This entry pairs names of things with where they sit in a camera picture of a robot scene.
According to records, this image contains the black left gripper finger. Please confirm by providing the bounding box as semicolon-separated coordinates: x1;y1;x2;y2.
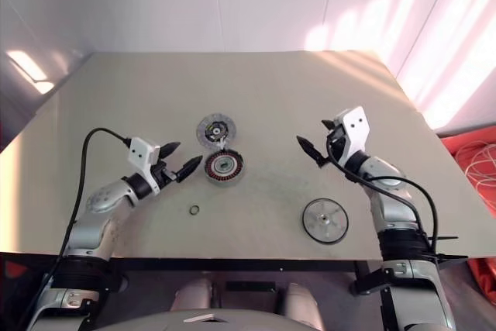
175;155;204;184
157;140;181;160

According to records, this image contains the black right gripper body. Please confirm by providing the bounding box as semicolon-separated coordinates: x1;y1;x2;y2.
323;124;350;166

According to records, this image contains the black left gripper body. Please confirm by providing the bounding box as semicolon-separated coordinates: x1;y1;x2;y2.
150;159;184;189

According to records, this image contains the motor stator with copper windings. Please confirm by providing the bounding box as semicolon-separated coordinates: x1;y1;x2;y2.
204;150;246;188

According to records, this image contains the grey motor end cap disc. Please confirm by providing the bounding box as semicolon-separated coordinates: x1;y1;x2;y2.
196;112;238;149

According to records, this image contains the silver spoked rotor bell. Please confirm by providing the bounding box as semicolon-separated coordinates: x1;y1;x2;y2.
301;198;350;247

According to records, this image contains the red fabric object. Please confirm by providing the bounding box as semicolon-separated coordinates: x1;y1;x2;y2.
441;135;496;231
4;259;25;282
467;255;496;298

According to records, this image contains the grey rounded shape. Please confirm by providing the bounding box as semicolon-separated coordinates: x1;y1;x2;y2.
172;277;215;312
284;282;327;331

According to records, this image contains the silver robot torso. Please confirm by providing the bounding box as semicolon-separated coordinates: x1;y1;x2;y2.
92;307;299;331

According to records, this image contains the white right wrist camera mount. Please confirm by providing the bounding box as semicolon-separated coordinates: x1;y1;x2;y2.
333;105;371;171

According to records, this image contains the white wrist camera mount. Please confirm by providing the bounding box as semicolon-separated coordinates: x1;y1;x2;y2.
126;136;161;195
333;105;371;171

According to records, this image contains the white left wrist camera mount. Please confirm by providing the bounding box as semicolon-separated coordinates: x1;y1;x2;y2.
126;136;161;195

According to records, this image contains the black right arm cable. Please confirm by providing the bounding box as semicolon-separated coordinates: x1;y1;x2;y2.
325;133;441;258

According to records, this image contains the black table frame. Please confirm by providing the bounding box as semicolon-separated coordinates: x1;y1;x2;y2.
0;251;470;331

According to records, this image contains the white cord coil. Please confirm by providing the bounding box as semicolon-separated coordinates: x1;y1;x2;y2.
455;140;496;201

